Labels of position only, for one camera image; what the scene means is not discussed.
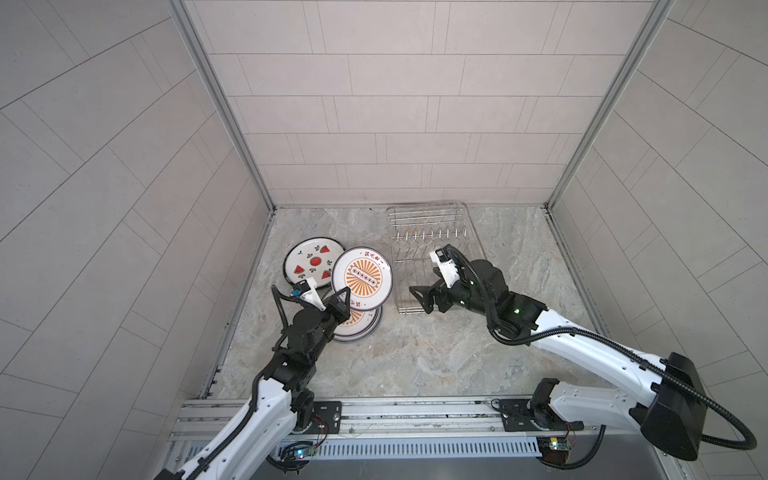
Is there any white plate orange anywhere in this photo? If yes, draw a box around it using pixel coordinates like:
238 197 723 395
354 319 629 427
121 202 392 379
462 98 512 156
331 246 394 311

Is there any white blue-rim watermelon plate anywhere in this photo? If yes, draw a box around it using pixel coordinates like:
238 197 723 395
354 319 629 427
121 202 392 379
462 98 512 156
283 237 345 288

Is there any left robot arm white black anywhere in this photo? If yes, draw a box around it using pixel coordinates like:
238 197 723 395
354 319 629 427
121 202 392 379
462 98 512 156
156 284 351 479

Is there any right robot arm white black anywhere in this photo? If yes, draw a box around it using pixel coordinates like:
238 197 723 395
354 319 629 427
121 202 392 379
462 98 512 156
409 255 707 461

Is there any left circuit board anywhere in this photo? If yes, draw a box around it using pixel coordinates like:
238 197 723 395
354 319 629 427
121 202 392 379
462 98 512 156
280 441 317 463

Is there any circuit board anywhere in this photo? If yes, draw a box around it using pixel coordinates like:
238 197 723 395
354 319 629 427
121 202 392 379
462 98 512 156
536 437 573 466
280 441 317 463

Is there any right circuit board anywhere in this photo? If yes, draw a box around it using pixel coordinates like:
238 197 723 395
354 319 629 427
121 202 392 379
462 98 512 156
536 437 573 466

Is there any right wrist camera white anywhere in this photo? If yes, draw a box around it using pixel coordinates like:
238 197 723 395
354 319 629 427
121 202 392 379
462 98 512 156
429 245 461 289

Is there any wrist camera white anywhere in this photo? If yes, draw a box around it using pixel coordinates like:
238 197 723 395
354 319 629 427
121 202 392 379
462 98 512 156
291 278 325 311
429 245 461 289

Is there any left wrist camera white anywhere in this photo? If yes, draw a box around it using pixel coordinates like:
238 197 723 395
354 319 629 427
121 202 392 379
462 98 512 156
291 278 325 311

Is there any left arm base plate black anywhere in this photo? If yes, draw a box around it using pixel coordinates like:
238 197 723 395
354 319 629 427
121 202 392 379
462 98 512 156
295 401 343 435

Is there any steel wire dish rack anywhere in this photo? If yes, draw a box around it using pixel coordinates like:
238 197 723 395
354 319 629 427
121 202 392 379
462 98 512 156
386 201 488 316

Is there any aluminium mounting rail frame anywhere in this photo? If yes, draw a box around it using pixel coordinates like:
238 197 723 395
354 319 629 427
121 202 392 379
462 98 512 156
161 393 679 463

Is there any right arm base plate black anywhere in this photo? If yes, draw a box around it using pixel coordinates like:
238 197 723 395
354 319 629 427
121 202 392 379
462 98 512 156
491 398 584 432

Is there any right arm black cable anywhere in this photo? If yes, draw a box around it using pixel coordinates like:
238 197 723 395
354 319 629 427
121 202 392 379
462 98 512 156
443 244 758 472

